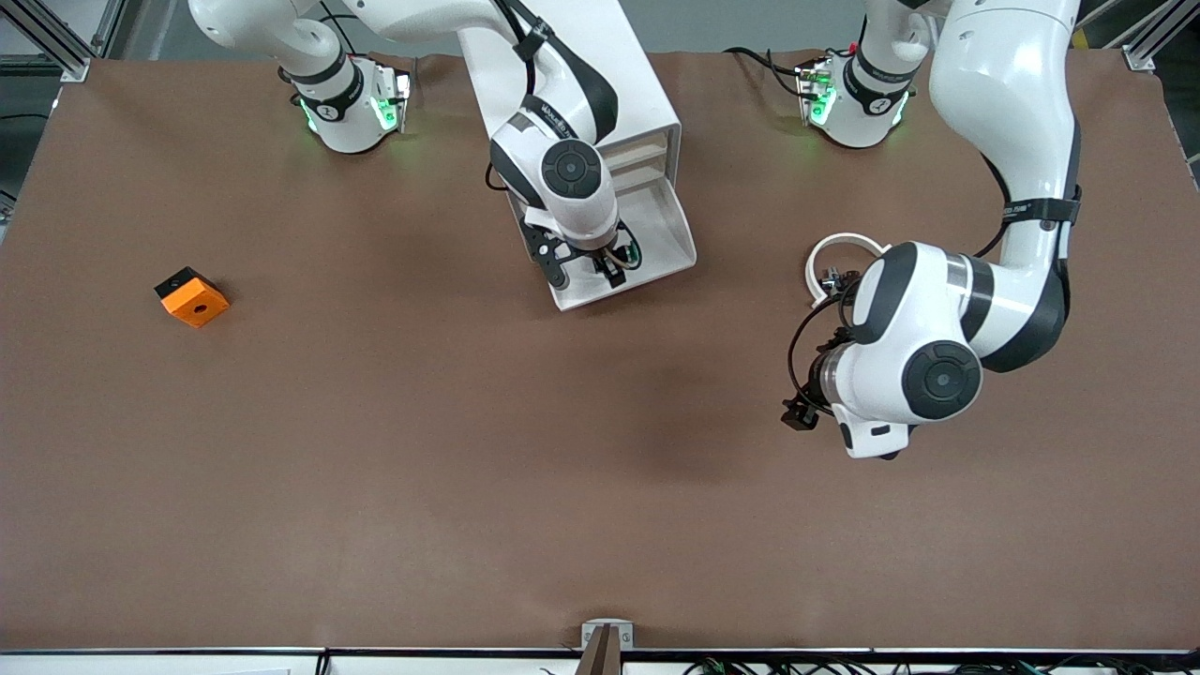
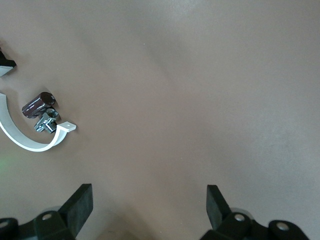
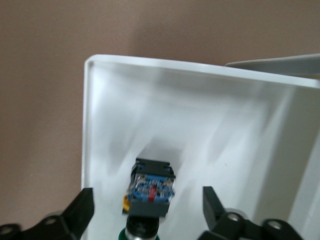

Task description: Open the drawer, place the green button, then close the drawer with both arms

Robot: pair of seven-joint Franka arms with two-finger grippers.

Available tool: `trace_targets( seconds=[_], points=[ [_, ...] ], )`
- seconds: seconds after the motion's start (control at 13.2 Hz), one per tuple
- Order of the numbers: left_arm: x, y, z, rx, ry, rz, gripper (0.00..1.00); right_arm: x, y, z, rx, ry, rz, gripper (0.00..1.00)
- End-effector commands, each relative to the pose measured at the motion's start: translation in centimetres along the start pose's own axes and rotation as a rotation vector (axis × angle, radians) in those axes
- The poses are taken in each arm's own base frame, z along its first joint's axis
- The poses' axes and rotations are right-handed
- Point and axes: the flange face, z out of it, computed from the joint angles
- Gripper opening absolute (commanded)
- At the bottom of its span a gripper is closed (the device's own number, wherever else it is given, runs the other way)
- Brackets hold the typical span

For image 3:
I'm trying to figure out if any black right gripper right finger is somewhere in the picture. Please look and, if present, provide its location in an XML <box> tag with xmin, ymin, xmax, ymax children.
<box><xmin>198</xmin><ymin>186</ymin><xmax>305</xmax><ymax>240</ymax></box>

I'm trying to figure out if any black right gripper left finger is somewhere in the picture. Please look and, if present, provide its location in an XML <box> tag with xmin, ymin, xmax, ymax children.
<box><xmin>0</xmin><ymin>187</ymin><xmax>96</xmax><ymax>240</ymax></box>

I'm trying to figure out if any white plastic drawer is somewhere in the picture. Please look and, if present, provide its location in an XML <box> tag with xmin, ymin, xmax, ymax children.
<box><xmin>81</xmin><ymin>53</ymin><xmax>320</xmax><ymax>240</ymax></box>

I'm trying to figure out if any white drawer cabinet housing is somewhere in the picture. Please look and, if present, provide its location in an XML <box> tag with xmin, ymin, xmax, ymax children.
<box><xmin>224</xmin><ymin>52</ymin><xmax>320</xmax><ymax>77</ymax></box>

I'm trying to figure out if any green pushbutton with blue block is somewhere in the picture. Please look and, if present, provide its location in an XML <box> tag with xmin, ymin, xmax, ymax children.
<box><xmin>117</xmin><ymin>156</ymin><xmax>177</xmax><ymax>240</ymax></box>

